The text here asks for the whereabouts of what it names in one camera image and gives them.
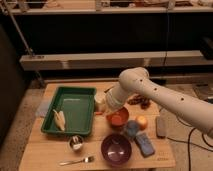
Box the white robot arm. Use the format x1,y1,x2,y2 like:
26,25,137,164
105,67,213,139

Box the red bowl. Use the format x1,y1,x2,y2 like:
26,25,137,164
106,107,129,127

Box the purple bowl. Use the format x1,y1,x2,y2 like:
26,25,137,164
101,134,132,167

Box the white cylindrical container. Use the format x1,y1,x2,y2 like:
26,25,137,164
94,92,106,112

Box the green plastic tray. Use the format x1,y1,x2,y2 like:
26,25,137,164
41,86,96,136

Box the bunch of dark grapes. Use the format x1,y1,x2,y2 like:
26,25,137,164
127,95,151,109

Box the yellow red apple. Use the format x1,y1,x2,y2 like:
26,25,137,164
135,116,148,130

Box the wooden shelf rack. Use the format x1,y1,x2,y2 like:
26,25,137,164
0,0,213,84

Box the small metal cup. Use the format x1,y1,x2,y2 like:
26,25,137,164
69,135,83,151

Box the grey rectangular block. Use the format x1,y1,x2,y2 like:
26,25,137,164
155,116,166,138

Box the grey cloth beside table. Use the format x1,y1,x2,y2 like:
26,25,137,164
35,100,50,117

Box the blue sponge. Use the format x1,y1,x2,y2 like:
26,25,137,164
135,133,155,157

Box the silver fork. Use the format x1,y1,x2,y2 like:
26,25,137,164
59,156,94,166

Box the black cables on floor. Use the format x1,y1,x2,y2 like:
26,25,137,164
166,126,213,171

